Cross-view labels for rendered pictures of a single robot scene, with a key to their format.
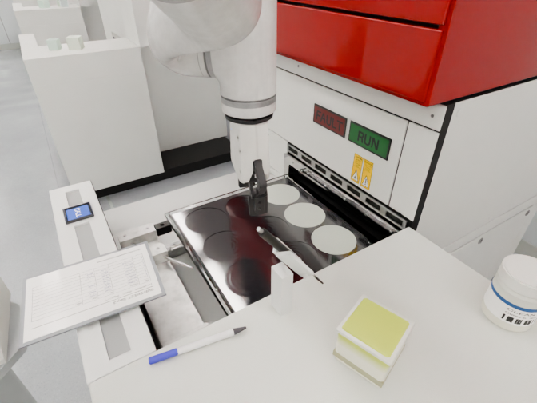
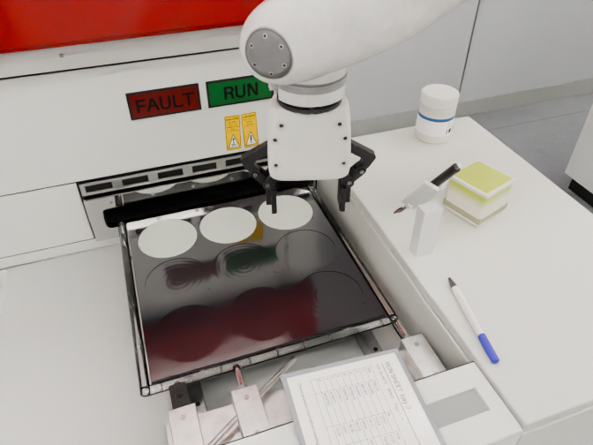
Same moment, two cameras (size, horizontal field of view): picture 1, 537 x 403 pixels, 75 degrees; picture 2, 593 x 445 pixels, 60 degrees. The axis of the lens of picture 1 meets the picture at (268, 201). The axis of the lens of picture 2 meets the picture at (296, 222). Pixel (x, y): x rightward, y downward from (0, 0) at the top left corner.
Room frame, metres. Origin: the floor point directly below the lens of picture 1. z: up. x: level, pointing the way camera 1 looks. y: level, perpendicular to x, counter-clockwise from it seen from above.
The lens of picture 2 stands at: (0.42, 0.57, 1.49)
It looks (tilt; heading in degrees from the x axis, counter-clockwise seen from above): 40 degrees down; 282
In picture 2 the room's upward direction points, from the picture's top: straight up
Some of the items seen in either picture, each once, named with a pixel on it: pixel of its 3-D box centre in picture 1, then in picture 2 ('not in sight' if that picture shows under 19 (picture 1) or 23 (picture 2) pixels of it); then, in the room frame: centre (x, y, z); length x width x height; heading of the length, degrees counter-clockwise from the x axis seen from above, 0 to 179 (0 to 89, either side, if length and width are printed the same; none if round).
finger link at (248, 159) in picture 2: not in sight; (271, 154); (0.57, 0.04, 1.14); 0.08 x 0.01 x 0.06; 15
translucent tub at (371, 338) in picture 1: (371, 341); (477, 193); (0.28, -0.14, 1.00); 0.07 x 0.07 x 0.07; 50
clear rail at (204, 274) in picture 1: (195, 259); (277, 352); (0.54, 0.16, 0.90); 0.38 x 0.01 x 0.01; 32
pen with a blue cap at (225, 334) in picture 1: (199, 343); (470, 316); (0.29, 0.10, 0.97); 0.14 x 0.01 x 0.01; 112
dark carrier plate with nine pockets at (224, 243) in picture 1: (268, 229); (243, 265); (0.64, 0.00, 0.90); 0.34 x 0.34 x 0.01; 32
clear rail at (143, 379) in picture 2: (232, 193); (131, 294); (0.79, 0.10, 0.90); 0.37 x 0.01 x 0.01; 122
